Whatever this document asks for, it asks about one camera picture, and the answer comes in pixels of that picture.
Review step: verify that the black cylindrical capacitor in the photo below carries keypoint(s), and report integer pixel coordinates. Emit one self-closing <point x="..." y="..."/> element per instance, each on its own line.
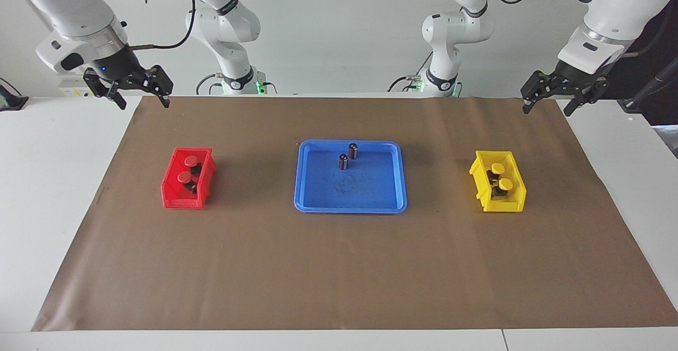
<point x="344" y="162"/>
<point x="353" y="151"/>

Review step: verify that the yellow push button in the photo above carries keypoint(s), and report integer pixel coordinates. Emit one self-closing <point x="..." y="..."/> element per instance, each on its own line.
<point x="498" y="168"/>
<point x="506" y="183"/>

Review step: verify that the blue plastic tray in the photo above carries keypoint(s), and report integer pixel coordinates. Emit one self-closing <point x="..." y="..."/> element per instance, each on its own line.
<point x="365" y="187"/>

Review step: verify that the black stand pole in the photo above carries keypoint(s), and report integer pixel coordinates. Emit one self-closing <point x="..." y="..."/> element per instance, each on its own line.
<point x="649" y="89"/>

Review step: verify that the red push button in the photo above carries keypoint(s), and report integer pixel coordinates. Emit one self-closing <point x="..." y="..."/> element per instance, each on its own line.
<point x="190" y="160"/>
<point x="185" y="177"/>

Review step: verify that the red plastic bin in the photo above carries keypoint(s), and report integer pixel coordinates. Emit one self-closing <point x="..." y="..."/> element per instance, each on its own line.
<point x="172" y="189"/>

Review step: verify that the black device on table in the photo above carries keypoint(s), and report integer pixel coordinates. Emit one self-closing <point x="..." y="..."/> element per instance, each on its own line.
<point x="10" y="101"/>

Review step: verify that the yellow plastic bin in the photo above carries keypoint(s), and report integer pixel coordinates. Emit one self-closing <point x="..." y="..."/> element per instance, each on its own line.
<point x="516" y="179"/>

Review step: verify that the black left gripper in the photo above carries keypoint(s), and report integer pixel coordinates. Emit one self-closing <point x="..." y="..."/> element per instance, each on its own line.
<point x="567" y="78"/>

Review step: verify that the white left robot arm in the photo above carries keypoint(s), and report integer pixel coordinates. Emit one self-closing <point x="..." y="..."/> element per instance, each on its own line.
<point x="609" y="17"/>

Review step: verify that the white wall socket strip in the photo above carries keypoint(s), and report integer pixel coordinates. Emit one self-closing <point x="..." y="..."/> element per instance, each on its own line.
<point x="71" y="90"/>

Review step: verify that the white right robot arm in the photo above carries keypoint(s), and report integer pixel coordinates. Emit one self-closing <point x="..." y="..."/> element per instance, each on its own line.
<point x="74" y="1"/>

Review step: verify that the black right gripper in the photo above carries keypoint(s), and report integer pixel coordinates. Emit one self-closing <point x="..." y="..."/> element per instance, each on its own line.
<point x="127" y="73"/>

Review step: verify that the brown paper mat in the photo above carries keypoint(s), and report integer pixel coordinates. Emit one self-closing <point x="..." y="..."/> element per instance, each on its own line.
<point x="339" y="266"/>

